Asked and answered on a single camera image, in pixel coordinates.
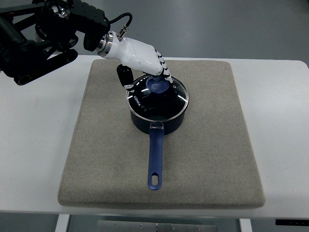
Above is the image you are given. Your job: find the grey metal plate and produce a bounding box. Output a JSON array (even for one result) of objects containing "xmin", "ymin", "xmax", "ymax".
[{"xmin": 97, "ymin": 220, "xmax": 218, "ymax": 232}]

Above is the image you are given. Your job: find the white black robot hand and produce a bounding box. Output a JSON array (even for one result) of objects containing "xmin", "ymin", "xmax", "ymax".
[{"xmin": 96, "ymin": 31, "xmax": 173, "ymax": 93}]

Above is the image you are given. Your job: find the white table leg right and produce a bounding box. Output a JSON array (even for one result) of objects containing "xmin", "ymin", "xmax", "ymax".
[{"xmin": 239, "ymin": 218, "xmax": 253, "ymax": 232}]

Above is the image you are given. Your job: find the white table leg left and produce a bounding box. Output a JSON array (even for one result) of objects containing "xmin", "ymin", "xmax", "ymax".
[{"xmin": 55, "ymin": 214, "xmax": 70, "ymax": 232}]

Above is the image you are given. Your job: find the dark blue saucepan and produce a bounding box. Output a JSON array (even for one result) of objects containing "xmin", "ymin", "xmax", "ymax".
[{"xmin": 130, "ymin": 110, "xmax": 185, "ymax": 190}]

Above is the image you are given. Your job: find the black table control panel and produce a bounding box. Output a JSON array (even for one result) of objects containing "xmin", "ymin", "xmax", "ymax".
[{"xmin": 275, "ymin": 219, "xmax": 309, "ymax": 226}]

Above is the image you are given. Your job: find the glass pot lid blue knob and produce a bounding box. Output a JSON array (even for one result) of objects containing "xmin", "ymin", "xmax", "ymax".
[{"xmin": 126, "ymin": 74, "xmax": 189, "ymax": 121}]

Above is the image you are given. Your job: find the beige felt mat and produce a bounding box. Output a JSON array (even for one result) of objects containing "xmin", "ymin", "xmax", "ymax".
[{"xmin": 58, "ymin": 59, "xmax": 265, "ymax": 210}]

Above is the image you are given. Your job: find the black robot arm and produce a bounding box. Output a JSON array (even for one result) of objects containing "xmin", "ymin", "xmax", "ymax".
[{"xmin": 0, "ymin": 0, "xmax": 132, "ymax": 86}]

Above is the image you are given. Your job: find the white table leg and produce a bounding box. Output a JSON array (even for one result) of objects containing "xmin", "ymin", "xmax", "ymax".
[
  {"xmin": 55, "ymin": 214, "xmax": 70, "ymax": 232},
  {"xmin": 239, "ymin": 218, "xmax": 253, "ymax": 232}
]

